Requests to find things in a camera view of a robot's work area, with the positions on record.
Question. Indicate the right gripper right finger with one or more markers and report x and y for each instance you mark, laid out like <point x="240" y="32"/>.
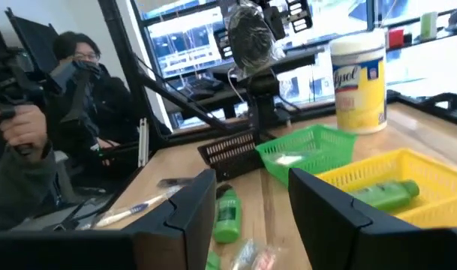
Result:
<point x="322" y="217"/>

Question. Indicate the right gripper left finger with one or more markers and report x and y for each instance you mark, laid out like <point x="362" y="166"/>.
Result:
<point x="190" y="217"/>

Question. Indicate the green travel bottle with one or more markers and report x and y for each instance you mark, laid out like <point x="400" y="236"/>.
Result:
<point x="213" y="262"/>
<point x="385" y="195"/>
<point x="228" y="217"/>

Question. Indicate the round black item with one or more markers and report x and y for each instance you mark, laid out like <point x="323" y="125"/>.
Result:
<point x="250" y="37"/>

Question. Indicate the green plastic basket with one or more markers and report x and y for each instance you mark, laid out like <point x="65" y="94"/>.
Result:
<point x="325" y="150"/>

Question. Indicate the black plastic basket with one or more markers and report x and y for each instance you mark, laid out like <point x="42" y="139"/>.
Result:
<point x="232" y="153"/>

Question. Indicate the small red box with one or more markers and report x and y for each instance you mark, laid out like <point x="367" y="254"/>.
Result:
<point x="395" y="37"/>

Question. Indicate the yellow Lysol wipes canister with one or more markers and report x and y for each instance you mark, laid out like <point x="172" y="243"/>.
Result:
<point x="359" y="93"/>

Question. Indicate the black keyboard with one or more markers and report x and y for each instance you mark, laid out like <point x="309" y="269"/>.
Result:
<point x="202" y="85"/>

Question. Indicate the yellow plastic basket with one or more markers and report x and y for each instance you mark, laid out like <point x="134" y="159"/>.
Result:
<point x="438" y="176"/>

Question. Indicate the white green bottle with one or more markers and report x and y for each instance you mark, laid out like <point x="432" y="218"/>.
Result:
<point x="429" y="24"/>

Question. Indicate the person's hand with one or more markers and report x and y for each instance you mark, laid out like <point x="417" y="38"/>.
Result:
<point x="23" y="127"/>

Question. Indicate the black monitor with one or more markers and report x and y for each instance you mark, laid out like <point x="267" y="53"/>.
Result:
<point x="36" y="37"/>

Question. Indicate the black window frame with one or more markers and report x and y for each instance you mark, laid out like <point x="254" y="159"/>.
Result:
<point x="370" y="11"/>

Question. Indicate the silver edge bracket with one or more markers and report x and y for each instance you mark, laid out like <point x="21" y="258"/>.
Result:
<point x="143" y="142"/>

